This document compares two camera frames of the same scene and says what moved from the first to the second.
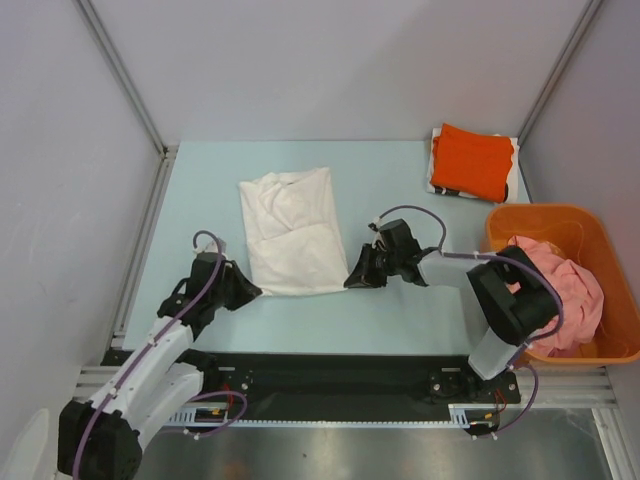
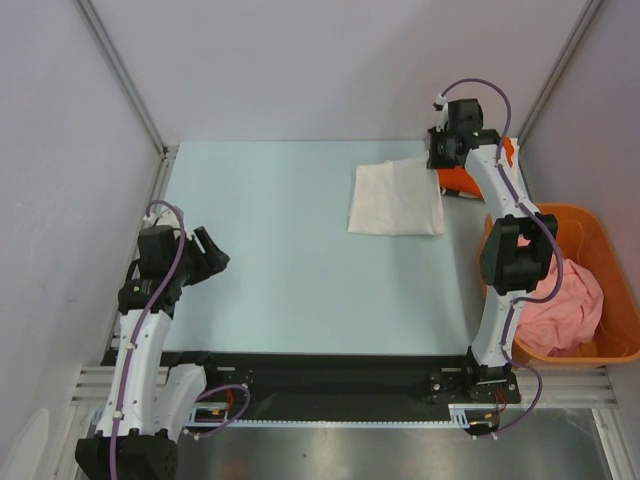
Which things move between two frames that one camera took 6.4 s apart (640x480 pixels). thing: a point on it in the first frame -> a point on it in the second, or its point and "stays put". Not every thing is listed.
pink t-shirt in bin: x=582 y=294 stays put
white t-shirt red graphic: x=296 y=240 -> x=396 y=198
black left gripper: x=247 y=290 -> x=213 y=261
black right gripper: x=363 y=275 -> x=436 y=161
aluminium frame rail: x=97 y=377 stays put
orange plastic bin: x=579 y=235 stays put
